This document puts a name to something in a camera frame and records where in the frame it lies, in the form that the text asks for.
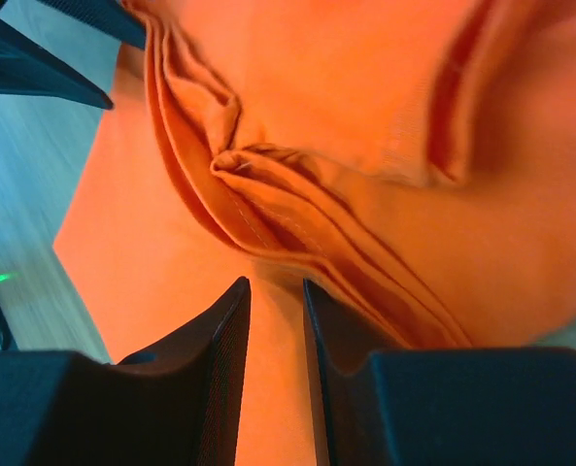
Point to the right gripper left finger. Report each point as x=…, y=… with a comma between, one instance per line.
x=175, y=402

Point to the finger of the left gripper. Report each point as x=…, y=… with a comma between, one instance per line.
x=28, y=69
x=107, y=16

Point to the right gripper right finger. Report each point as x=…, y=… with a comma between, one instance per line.
x=374, y=403

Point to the orange t shirt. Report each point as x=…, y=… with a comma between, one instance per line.
x=417, y=159

